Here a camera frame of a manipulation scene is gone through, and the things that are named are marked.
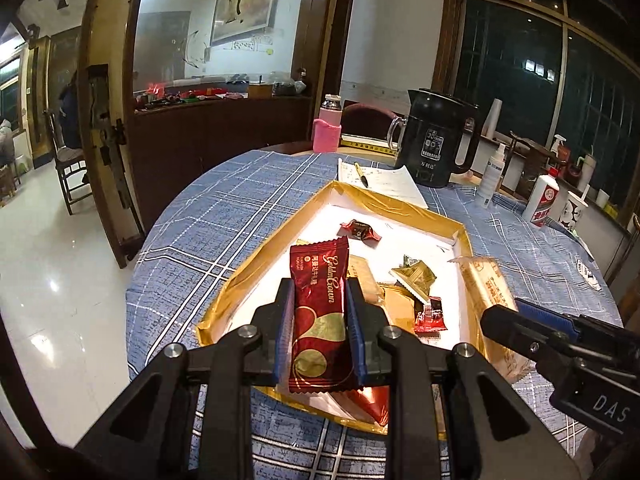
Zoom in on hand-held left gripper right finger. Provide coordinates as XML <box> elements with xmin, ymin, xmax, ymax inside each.
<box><xmin>345</xmin><ymin>277</ymin><xmax>581</xmax><ymax>480</ymax></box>

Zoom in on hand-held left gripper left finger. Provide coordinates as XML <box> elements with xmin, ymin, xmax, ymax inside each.
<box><xmin>75</xmin><ymin>277</ymin><xmax>297</xmax><ymax>480</ymax></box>

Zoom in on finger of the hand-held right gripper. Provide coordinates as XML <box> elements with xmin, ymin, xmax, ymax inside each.
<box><xmin>514</xmin><ymin>297</ymin><xmax>583</xmax><ymax>335</ymax></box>
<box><xmin>480</xmin><ymin>303</ymin><xmax>584</xmax><ymax>387</ymax></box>

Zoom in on dark red nougat packet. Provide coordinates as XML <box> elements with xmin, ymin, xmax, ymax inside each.
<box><xmin>287</xmin><ymin>237</ymin><xmax>368</xmax><ymax>395</ymax></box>

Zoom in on gold foil snack packet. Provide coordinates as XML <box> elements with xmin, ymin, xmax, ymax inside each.
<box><xmin>377</xmin><ymin>282</ymin><xmax>418</xmax><ymax>341</ymax></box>

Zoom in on clear cracker packet red end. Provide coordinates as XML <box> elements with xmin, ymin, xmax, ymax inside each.
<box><xmin>346</xmin><ymin>254</ymin><xmax>392</xmax><ymax>428</ymax></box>

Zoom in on yellow cracker packet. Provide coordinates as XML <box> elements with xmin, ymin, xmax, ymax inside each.
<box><xmin>447</xmin><ymin>255</ymin><xmax>538</xmax><ymax>386</ymax></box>

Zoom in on red black candy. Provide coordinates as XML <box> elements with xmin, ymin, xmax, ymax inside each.
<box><xmin>414</xmin><ymin>297</ymin><xmax>448</xmax><ymax>336</ymax></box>
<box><xmin>339</xmin><ymin>218</ymin><xmax>383</xmax><ymax>246</ymax></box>

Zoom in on olive gold packet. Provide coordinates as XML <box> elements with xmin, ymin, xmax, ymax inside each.
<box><xmin>390</xmin><ymin>254</ymin><xmax>438</xmax><ymax>305</ymax></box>

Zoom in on gold cardboard tray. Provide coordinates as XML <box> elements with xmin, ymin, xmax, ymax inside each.
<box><xmin>195</xmin><ymin>180</ymin><xmax>488</xmax><ymax>442</ymax></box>

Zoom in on white blue wipe packet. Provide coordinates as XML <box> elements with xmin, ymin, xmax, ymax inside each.
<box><xmin>574</xmin><ymin>255</ymin><xmax>603</xmax><ymax>291</ymax></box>

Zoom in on patterned white paper cup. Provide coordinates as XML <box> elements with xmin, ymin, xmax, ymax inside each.
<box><xmin>555</xmin><ymin>185</ymin><xmax>590</xmax><ymax>231</ymax></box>

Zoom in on white liquor bottle red label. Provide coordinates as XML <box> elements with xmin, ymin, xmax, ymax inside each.
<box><xmin>521</xmin><ymin>165</ymin><xmax>561</xmax><ymax>228</ymax></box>

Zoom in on white spray bottle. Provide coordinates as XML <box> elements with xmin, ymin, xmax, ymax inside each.
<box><xmin>474</xmin><ymin>142</ymin><xmax>507</xmax><ymax>209</ymax></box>

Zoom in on white paper notebook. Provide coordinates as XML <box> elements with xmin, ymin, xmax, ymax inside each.
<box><xmin>337</xmin><ymin>157</ymin><xmax>430</xmax><ymax>210</ymax></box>

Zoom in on white tumbler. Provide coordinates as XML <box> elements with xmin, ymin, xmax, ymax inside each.
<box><xmin>577</xmin><ymin>152</ymin><xmax>598</xmax><ymax>186</ymax></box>

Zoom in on bottle with pink sleeve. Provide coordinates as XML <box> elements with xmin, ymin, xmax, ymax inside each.
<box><xmin>312</xmin><ymin>94</ymin><xmax>343</xmax><ymax>153</ymax></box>

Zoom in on white paper cup stack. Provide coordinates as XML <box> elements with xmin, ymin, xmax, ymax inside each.
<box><xmin>482</xmin><ymin>99</ymin><xmax>502</xmax><ymax>137</ymax></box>

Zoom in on dark wooden sideboard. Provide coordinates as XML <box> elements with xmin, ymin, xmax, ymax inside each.
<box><xmin>131</xmin><ymin>92</ymin><xmax>315</xmax><ymax>241</ymax></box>

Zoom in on black electric kettle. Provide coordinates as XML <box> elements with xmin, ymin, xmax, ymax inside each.
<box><xmin>386</xmin><ymin>88</ymin><xmax>480</xmax><ymax>189</ymax></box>

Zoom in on dark red chair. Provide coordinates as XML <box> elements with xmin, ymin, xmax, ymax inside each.
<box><xmin>341</xmin><ymin>102</ymin><xmax>408</xmax><ymax>137</ymax></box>

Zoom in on wooden chair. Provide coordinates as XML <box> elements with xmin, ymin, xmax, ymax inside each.
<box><xmin>44</xmin><ymin>110</ymin><xmax>93</xmax><ymax>216</ymax></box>

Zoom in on wooden partition frame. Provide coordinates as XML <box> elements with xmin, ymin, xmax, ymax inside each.
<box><xmin>77</xmin><ymin>0</ymin><xmax>151</xmax><ymax>270</ymax></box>

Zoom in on framed wall painting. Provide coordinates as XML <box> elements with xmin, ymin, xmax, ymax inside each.
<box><xmin>209</xmin><ymin>0</ymin><xmax>285</xmax><ymax>47</ymax></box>

